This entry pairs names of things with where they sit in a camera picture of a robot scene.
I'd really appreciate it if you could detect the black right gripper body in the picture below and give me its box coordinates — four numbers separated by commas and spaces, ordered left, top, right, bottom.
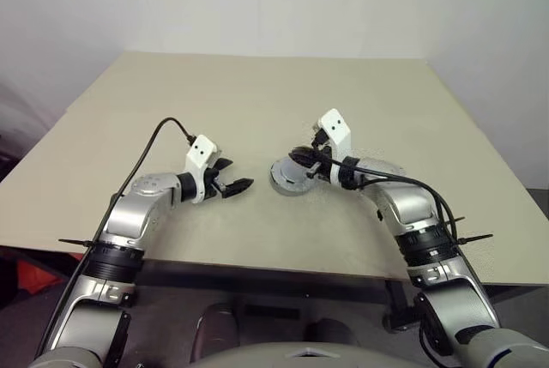
307, 125, 335, 181

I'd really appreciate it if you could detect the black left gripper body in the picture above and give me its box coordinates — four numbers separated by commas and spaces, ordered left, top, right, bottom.
203, 166, 229, 200

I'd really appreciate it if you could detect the round silver motor housing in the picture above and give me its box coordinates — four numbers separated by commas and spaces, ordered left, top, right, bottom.
268, 154, 321, 198

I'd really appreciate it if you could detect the dark rounded shape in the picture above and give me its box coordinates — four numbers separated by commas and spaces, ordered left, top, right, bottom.
190, 302, 239, 361

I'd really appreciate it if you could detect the grey robot torso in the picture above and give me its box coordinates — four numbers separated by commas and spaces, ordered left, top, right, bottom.
195, 339, 432, 368

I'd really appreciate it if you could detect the red object under table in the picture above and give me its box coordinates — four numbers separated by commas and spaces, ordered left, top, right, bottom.
15, 255, 66, 297

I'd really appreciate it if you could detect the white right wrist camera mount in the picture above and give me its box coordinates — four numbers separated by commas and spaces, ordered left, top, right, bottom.
316, 108, 353, 189

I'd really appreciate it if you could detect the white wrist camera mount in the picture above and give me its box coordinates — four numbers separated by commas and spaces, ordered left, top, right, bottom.
316, 108, 353, 189
184, 136, 222, 205

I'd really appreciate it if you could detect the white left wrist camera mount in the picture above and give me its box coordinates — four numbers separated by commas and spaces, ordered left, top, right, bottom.
184, 136, 222, 205

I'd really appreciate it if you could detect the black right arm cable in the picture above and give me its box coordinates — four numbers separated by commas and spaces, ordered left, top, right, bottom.
312, 144, 460, 253

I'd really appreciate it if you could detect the black metal table frame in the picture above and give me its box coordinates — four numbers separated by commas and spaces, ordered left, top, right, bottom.
139, 258, 533, 335

